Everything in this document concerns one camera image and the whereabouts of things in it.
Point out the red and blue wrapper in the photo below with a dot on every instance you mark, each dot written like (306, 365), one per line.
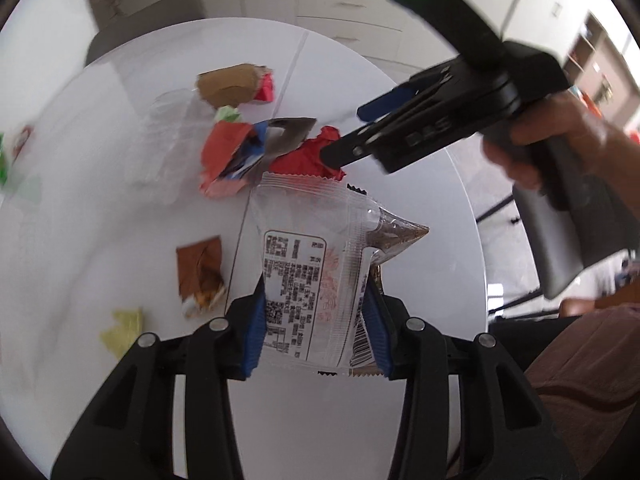
(227, 160)

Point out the crumpled clear plastic wrapper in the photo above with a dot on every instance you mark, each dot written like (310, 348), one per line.
(165, 135)

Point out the brown paper wrapper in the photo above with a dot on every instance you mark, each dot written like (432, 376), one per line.
(230, 85)

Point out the brown torn wrapper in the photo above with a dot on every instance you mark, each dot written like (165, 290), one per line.
(200, 272)

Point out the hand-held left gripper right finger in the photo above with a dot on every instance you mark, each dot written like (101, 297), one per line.
(376, 332)

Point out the small green wrapper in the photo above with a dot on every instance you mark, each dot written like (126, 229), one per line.
(228, 113)

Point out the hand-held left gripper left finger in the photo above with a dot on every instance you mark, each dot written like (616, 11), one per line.
(253, 332)

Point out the white drawer cabinet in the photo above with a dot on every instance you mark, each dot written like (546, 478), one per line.
(370, 5)

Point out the wooden wall shelf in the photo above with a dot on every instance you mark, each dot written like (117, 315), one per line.
(595, 60)

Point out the red and white wrapper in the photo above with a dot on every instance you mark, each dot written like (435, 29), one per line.
(22, 137)

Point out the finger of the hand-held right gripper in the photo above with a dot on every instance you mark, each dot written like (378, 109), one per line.
(385, 102)
(350, 147)

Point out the yellow crumpled wrapper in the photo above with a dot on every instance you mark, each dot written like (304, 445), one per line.
(122, 334)

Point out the person's right hand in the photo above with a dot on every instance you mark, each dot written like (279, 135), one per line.
(555, 127)

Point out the small red wrapper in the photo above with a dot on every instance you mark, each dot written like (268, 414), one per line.
(265, 89)

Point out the green and white wrapper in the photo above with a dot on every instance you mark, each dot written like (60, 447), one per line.
(6, 165)

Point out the person's brown trouser leg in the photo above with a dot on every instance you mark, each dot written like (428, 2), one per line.
(590, 390)

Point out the clear plastic snack packet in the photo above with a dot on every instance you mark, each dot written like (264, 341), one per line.
(310, 270)

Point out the silver foil wrapper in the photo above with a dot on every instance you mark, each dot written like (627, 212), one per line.
(285, 135)

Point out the grey chair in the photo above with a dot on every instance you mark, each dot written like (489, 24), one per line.
(145, 20)

